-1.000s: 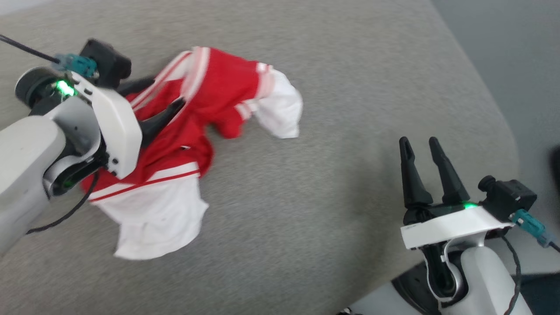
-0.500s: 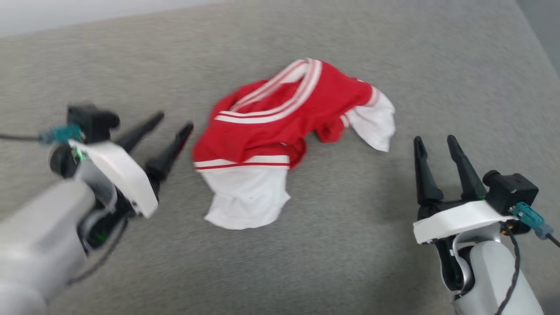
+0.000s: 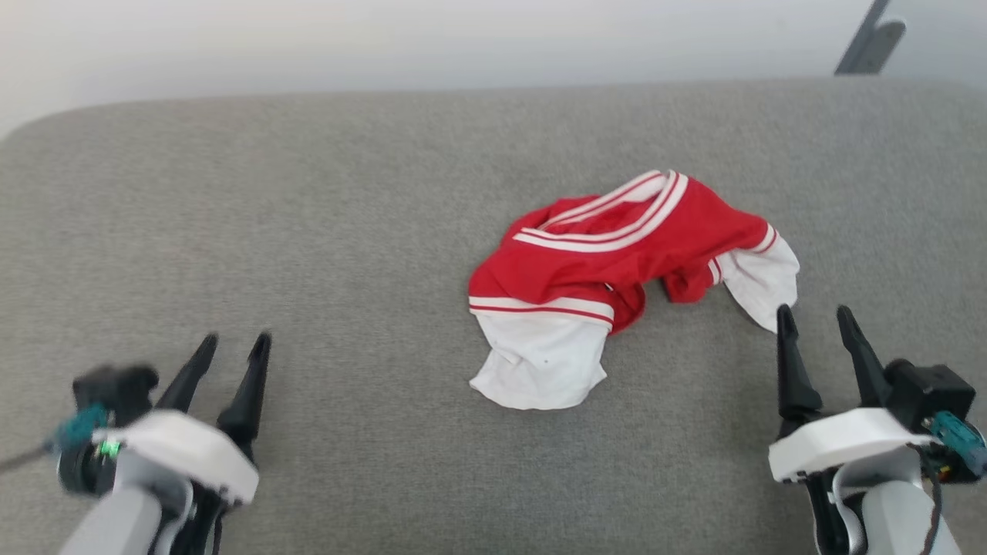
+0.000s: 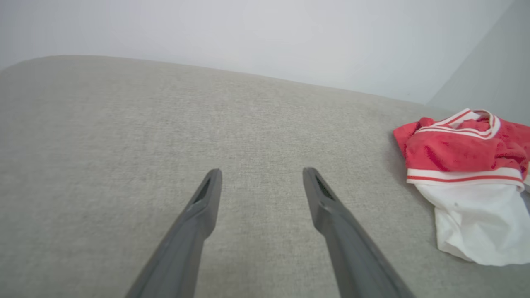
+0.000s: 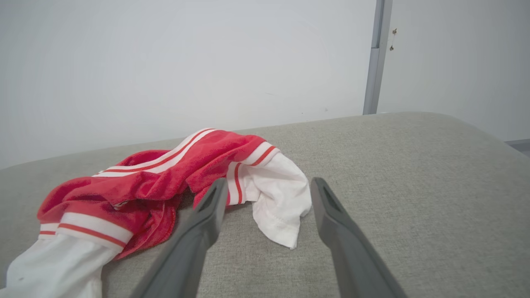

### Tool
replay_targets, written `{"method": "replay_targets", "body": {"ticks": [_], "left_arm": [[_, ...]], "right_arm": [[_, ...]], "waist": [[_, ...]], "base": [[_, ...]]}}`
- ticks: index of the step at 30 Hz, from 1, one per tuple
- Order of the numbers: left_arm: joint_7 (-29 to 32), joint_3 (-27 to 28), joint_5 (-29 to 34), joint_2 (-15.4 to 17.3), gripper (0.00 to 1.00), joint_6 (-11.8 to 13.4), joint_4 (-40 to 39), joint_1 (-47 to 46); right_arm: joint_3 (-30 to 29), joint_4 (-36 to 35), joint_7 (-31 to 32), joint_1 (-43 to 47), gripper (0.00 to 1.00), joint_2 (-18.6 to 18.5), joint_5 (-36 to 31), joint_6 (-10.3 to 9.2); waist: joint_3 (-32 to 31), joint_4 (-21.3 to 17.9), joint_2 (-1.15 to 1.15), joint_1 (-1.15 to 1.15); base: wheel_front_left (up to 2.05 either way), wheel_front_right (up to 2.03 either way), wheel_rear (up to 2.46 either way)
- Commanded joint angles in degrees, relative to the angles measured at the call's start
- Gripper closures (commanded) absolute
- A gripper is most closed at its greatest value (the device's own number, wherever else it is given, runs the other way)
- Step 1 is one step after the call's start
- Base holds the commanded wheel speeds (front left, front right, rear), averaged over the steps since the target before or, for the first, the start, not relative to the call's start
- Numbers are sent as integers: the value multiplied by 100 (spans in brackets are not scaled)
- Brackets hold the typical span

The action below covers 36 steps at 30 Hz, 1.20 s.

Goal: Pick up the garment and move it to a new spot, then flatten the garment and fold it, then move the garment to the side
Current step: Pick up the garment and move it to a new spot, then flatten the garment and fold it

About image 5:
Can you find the red and white jersey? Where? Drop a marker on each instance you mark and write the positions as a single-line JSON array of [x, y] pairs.
[[140, 186]]

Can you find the grey metal wall post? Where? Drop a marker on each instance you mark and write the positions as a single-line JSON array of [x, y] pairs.
[[374, 62]]

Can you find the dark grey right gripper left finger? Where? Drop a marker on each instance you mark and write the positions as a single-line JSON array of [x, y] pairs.
[[190, 244]]

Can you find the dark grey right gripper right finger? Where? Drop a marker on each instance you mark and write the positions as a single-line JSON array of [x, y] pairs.
[[348, 248]]

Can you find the grey fabric sofa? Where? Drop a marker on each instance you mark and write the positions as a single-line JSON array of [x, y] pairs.
[[414, 186]]

